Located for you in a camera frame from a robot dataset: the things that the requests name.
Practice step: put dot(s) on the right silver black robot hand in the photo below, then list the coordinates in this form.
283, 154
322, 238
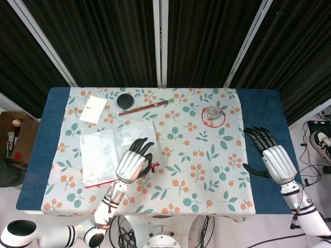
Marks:
279, 162

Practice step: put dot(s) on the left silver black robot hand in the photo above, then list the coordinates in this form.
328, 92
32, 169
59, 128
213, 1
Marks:
132, 162

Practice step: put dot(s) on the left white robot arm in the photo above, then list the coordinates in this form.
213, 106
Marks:
108, 206

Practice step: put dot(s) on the silver white robot base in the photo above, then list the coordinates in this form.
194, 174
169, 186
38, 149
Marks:
163, 240

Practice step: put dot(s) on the black white sneaker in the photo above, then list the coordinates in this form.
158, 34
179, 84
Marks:
320, 140

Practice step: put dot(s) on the black box pink sticker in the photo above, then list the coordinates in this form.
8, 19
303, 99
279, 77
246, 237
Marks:
316, 125

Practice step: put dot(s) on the brown wooden chopstick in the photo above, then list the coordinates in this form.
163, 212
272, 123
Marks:
142, 108
155, 105

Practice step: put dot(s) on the blue table cover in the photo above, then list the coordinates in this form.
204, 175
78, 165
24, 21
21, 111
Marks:
263, 108

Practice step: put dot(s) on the black round lid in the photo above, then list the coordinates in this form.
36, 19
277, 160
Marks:
125, 100

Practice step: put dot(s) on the white paper card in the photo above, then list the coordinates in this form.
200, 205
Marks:
93, 109

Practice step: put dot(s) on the floral orange green tablecloth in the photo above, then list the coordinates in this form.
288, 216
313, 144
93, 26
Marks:
194, 186

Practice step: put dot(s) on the small green white clip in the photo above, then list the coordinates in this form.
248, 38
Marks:
170, 100

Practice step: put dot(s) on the clear jar of paper clips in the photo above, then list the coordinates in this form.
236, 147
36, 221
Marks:
212, 113

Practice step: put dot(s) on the brown cardboard box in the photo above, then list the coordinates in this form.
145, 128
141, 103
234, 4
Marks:
28, 134

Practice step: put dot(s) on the beige rounded object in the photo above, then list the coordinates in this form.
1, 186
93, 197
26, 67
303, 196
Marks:
17, 122

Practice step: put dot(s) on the black pleated curtain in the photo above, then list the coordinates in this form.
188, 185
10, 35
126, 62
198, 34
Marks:
103, 38

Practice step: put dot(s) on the white slanted frame post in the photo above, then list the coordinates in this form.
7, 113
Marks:
41, 41
248, 41

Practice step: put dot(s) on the white upright frame post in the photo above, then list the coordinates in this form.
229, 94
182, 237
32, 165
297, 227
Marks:
160, 38

